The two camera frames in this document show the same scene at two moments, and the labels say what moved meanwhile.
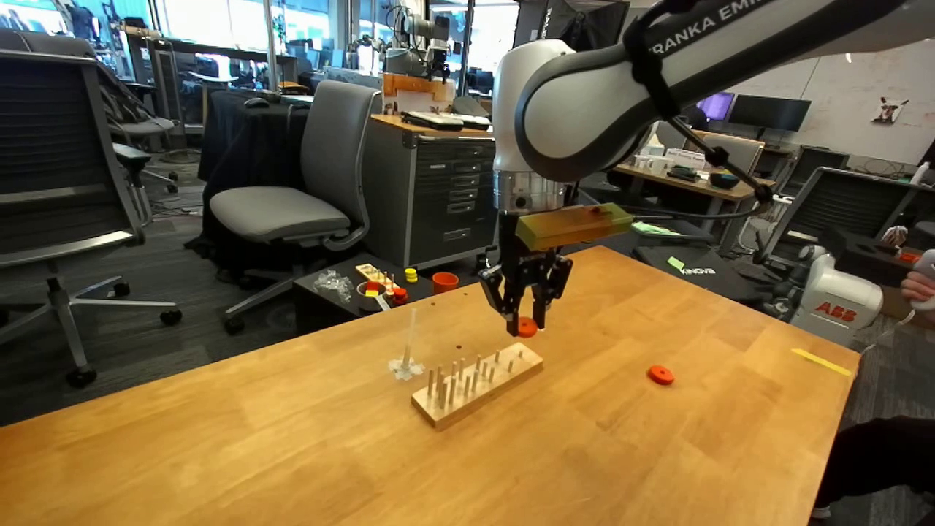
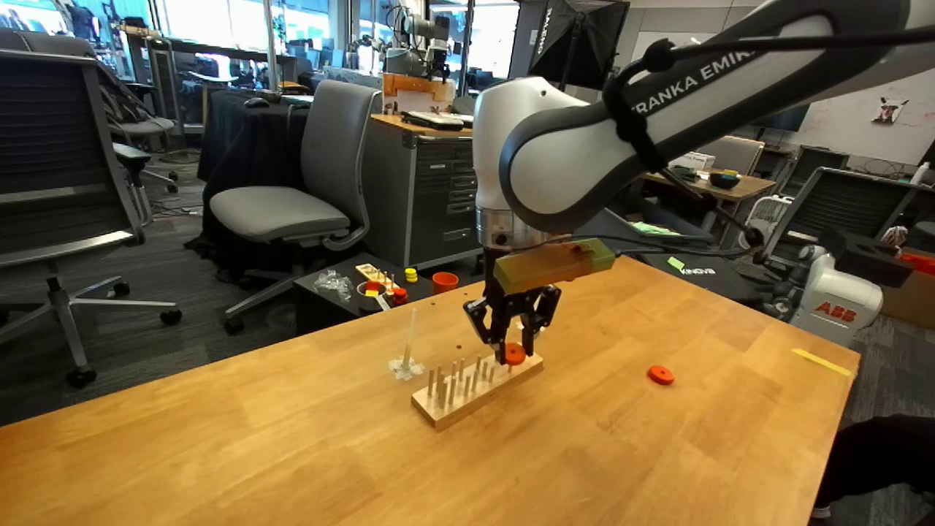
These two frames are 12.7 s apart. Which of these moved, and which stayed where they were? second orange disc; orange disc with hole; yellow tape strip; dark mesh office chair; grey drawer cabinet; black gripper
Moved: black gripper; orange disc with hole
Stayed: second orange disc; yellow tape strip; dark mesh office chair; grey drawer cabinet
